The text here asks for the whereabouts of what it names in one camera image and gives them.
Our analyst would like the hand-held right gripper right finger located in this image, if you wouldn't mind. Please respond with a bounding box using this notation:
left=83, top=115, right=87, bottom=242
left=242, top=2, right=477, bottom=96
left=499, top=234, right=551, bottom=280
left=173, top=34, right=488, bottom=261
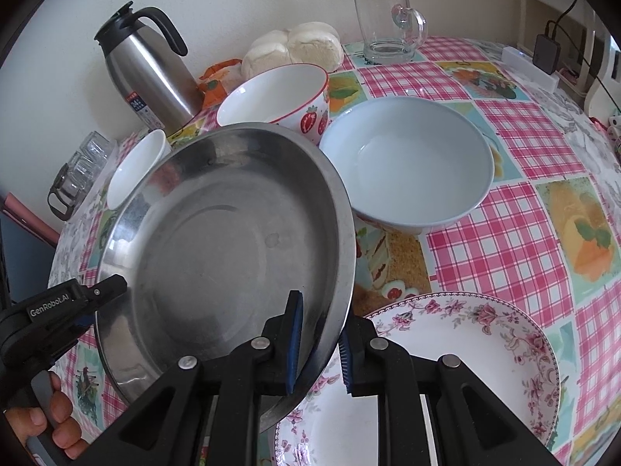
left=338, top=318, right=566, bottom=466

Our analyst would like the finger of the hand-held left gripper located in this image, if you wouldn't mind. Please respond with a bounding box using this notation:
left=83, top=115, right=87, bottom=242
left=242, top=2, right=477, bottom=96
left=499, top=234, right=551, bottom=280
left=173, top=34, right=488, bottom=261
left=86, top=274, right=128, bottom=312
left=51, top=313, right=98, bottom=360

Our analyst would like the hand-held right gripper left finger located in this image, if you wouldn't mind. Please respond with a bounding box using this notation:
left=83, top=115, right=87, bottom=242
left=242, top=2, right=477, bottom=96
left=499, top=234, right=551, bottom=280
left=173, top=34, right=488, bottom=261
left=99, top=290, right=304, bottom=466

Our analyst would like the white floral rimmed plate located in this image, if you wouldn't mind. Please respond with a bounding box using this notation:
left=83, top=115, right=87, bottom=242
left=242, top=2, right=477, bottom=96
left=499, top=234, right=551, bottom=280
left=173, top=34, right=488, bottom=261
left=274, top=292, right=560, bottom=466

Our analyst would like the stainless steel plate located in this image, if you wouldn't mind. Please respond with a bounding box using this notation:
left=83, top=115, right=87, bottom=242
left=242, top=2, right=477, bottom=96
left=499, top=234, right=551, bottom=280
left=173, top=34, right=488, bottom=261
left=94, top=123, right=357, bottom=435

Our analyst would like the white strawberry print bowl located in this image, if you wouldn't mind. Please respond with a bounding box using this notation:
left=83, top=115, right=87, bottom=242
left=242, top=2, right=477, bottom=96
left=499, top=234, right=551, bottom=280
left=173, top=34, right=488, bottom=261
left=216, top=64, right=331, bottom=147

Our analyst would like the person's left hand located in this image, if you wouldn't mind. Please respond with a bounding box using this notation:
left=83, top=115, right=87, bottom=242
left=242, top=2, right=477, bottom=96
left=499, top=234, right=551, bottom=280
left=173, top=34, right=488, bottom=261
left=2, top=371, right=90, bottom=461

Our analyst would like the red panel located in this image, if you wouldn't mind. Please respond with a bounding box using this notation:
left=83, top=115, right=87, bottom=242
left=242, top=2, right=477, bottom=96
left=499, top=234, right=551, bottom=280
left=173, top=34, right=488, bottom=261
left=2, top=193, right=61, bottom=246

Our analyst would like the white round tray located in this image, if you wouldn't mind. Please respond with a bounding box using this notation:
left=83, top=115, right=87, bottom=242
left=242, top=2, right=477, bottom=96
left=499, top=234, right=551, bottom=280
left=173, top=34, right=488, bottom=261
left=58, top=141, right=121, bottom=221

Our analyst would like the small clear drinking glass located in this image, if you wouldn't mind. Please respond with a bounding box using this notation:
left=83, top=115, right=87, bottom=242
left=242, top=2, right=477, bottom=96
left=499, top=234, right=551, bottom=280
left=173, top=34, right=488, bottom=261
left=79, top=131, right=117, bottom=162
left=68, top=152, right=100, bottom=183

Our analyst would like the small white square bowl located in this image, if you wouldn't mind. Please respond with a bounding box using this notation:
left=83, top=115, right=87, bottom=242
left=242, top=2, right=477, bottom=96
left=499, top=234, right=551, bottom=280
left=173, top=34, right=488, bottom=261
left=107, top=129, right=172, bottom=209

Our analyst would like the light blue bowl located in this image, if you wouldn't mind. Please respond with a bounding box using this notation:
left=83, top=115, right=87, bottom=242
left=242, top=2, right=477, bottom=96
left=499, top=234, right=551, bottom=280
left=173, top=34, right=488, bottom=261
left=319, top=96, right=496, bottom=235

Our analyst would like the stainless steel thermos carafe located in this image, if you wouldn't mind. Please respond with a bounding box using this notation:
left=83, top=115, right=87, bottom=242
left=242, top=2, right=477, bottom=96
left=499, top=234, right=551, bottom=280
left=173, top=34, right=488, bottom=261
left=94, top=1, right=203, bottom=137

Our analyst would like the orange snack packet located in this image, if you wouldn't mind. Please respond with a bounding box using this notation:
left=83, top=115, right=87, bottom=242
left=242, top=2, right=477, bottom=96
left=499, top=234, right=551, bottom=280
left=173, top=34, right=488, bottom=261
left=196, top=58, right=243, bottom=108

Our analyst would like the pink checked printed tablecloth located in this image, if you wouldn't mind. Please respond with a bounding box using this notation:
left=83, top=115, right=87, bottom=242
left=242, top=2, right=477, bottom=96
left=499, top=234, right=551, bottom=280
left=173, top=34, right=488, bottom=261
left=47, top=35, right=621, bottom=466

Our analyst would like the bag of white steamed buns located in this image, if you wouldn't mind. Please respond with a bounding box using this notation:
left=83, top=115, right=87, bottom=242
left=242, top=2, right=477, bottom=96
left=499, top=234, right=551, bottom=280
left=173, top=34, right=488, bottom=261
left=241, top=22, right=345, bottom=78

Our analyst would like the clear plastic wrapper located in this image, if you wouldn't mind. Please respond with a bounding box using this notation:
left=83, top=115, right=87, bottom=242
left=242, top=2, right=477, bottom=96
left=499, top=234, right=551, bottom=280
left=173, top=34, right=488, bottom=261
left=353, top=0, right=428, bottom=65

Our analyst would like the white power strip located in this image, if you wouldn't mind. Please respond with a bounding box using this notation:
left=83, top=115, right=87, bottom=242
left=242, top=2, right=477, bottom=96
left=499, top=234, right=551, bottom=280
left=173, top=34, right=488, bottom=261
left=502, top=46, right=559, bottom=90

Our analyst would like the small colourful figurine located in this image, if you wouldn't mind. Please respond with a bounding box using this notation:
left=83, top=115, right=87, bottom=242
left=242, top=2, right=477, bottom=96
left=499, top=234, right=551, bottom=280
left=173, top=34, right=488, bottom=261
left=606, top=114, right=621, bottom=161

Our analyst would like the black charger adapter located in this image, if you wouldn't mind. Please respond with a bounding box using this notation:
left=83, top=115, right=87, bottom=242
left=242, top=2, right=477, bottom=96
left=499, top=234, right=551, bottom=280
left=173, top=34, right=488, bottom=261
left=533, top=34, right=561, bottom=76

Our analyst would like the white plastic chair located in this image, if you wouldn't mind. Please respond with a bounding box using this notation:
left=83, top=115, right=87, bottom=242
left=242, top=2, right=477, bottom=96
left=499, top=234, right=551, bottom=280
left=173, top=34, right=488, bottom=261
left=579, top=10, right=621, bottom=117

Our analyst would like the glass teapot with brown handle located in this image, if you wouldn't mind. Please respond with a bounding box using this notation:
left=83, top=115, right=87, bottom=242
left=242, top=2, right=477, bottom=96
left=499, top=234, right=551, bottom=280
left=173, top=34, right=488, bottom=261
left=47, top=162, right=93, bottom=220

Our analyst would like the black charger cable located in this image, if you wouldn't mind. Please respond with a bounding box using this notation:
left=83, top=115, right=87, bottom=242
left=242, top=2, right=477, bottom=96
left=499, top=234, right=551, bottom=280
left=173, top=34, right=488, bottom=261
left=546, top=0, right=580, bottom=37

